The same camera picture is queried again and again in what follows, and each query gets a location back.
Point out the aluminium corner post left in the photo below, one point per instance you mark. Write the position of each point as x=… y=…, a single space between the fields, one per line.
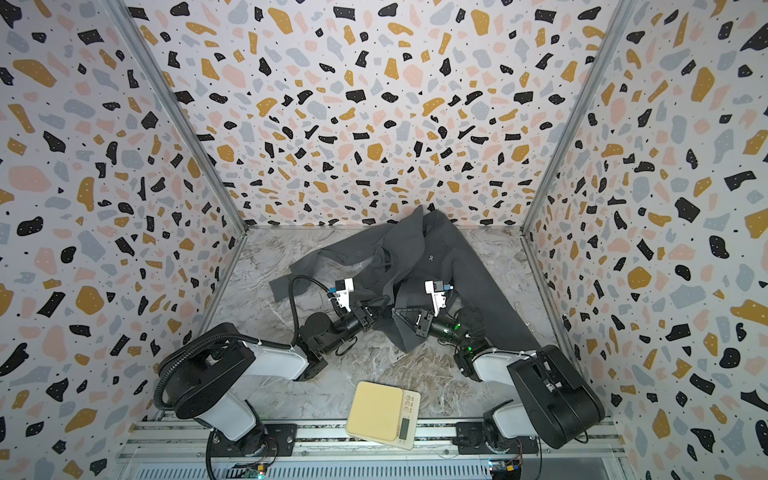
x=121 y=18

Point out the aluminium corner post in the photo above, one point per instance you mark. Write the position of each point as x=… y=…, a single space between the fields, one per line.
x=121 y=18
x=615 y=28

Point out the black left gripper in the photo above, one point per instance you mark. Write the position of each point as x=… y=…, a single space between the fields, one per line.
x=358 y=308

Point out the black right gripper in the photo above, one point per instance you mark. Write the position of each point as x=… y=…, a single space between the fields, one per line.
x=424 y=323

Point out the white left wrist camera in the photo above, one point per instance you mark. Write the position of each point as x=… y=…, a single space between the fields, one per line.
x=342 y=291

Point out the cream kitchen scale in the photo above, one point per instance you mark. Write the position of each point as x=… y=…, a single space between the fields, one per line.
x=384 y=414

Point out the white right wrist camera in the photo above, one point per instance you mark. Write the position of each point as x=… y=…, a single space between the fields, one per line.
x=439 y=293

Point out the aluminium corner post right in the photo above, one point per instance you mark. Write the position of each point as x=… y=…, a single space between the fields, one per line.
x=615 y=28

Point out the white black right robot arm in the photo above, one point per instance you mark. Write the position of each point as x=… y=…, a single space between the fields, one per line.
x=555 y=405

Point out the dark grey zip jacket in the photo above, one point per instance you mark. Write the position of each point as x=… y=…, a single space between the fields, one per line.
x=403 y=256

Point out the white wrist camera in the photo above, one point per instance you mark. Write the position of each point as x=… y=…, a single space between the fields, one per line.
x=342 y=291
x=439 y=293

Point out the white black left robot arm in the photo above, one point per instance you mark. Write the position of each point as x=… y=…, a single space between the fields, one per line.
x=196 y=381

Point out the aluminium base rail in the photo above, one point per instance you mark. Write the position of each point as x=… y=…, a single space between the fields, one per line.
x=321 y=449

